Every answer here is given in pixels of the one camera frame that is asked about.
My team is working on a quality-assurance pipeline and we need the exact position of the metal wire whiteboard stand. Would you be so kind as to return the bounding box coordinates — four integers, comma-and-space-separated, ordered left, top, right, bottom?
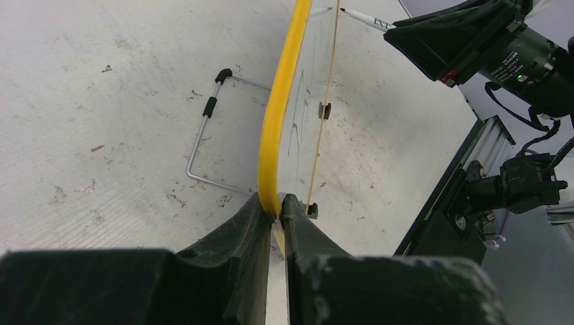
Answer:
185, 68, 271, 196

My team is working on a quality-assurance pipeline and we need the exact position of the yellow framed whiteboard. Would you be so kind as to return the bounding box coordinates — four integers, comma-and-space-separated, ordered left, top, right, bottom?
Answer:
257, 1, 340, 252

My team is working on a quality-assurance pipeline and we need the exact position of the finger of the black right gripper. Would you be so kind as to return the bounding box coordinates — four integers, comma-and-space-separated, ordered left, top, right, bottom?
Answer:
384, 2, 523, 87
393, 1, 516, 27

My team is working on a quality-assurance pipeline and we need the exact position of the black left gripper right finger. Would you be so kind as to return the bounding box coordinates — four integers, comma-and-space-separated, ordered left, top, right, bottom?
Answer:
281, 194, 508, 324

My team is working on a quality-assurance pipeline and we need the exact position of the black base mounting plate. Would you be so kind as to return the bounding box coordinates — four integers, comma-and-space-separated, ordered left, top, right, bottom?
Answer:
394, 116, 514, 263

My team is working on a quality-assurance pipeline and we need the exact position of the aluminium front frame rail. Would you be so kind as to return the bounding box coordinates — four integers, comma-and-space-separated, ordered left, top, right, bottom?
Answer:
546, 202, 573, 225

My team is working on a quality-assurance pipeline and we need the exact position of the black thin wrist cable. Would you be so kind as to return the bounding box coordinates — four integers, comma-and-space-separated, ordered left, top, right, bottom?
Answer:
484, 81, 574, 158

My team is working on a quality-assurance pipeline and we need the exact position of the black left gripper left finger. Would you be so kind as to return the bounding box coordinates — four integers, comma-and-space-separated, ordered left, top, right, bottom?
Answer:
1, 194, 270, 324

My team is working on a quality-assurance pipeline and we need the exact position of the black white marker pen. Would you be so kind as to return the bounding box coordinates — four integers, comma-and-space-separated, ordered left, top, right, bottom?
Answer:
340, 7, 395, 33

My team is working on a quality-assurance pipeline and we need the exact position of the black whiteboard clip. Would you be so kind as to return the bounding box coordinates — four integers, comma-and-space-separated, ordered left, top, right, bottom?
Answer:
305, 202, 318, 219
318, 102, 332, 121

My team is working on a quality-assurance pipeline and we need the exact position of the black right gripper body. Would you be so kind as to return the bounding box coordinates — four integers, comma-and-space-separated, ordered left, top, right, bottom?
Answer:
477, 22, 573, 119

